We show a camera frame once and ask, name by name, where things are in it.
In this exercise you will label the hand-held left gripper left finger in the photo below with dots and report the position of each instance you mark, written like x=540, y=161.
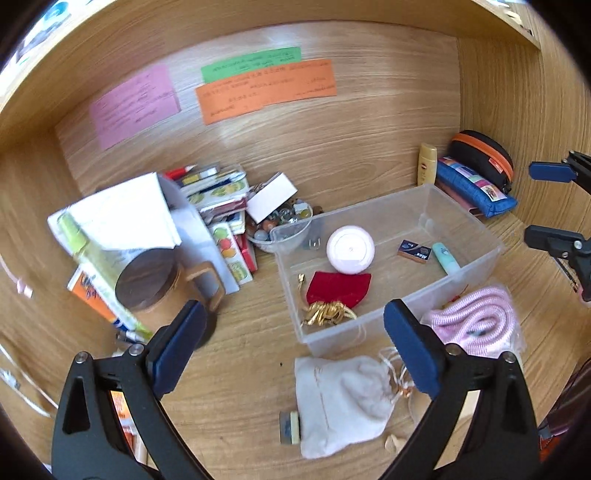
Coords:
x=178, y=350

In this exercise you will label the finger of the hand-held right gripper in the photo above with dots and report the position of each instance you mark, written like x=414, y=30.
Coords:
x=554, y=240
x=551, y=171

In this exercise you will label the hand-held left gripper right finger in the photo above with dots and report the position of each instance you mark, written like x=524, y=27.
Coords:
x=411, y=350

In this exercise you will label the clear plastic bin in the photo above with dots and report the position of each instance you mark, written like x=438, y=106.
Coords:
x=397, y=286

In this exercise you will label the white cloth pouch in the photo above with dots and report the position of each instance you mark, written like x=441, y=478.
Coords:
x=341, y=406

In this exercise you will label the wooden desktop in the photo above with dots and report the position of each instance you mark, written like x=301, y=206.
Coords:
x=258, y=332

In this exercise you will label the black case orange zipper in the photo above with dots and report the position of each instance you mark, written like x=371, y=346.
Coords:
x=485, y=154

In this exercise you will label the wooden mug with lid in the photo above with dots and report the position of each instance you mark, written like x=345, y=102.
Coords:
x=147, y=286

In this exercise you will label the blue pencil case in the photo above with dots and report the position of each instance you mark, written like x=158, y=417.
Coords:
x=471, y=189

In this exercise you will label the gold jewelry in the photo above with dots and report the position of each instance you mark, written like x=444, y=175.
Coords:
x=328, y=314

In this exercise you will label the small wooden piece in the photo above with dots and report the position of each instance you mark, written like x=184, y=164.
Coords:
x=392, y=442

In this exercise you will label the small black box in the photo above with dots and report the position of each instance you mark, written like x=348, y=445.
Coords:
x=414, y=252

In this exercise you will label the mint green tube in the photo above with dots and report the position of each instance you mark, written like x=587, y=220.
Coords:
x=445, y=258

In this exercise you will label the pink wallet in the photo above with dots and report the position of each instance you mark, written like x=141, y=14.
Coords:
x=455, y=196

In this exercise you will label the orange white box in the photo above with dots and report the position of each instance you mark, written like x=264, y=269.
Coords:
x=87, y=290

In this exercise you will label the fruit print sticker strip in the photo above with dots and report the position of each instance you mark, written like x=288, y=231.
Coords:
x=228, y=251

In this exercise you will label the light green tube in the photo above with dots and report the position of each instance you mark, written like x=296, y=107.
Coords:
x=97, y=267

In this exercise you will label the yellow lotion bottle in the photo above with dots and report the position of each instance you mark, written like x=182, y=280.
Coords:
x=427, y=166

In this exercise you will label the red book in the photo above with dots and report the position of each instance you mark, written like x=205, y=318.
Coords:
x=245, y=244

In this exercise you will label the small eraser block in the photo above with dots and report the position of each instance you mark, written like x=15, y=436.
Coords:
x=290, y=427

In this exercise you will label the small power plug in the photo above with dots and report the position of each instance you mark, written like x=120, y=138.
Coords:
x=311, y=243

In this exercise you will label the white paper booklet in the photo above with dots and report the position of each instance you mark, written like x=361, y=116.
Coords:
x=124, y=212

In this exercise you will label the dark red bag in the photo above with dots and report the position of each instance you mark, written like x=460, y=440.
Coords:
x=565, y=410

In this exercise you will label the clear bowl of marbles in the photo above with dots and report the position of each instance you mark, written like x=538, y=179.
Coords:
x=286, y=219

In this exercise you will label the colour banded marker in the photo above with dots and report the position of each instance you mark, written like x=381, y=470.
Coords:
x=201, y=175

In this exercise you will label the red white pen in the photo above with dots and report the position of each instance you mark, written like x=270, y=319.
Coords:
x=180, y=172

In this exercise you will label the white cardboard box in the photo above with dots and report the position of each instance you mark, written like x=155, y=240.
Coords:
x=270, y=196

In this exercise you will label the pink paper note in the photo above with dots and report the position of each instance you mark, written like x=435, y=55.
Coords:
x=134, y=106

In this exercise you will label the orange paper note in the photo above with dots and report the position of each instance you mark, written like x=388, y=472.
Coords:
x=268, y=92

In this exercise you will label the green paper note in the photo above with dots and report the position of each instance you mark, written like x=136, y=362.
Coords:
x=249, y=64

